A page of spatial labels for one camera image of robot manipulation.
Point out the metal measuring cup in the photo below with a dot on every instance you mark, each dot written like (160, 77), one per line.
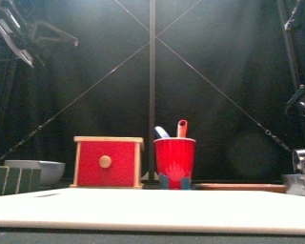
(301, 181)

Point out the brown wooden board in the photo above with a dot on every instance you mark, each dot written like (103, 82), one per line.
(240, 187)

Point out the red plastic cup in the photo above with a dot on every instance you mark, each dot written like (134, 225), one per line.
(174, 163)

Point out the red wooden box with knob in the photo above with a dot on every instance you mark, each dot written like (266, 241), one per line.
(105, 162)

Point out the grey bowl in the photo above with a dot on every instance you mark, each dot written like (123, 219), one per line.
(49, 170)

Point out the green white striped box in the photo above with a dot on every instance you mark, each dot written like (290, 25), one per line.
(10, 180)

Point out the white cutting board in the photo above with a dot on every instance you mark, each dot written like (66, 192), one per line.
(150, 209)

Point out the slanted black frame pole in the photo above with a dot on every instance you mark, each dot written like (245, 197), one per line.
(289, 47)

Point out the vertical metal frame pole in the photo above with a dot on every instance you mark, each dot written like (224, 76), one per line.
(151, 79)

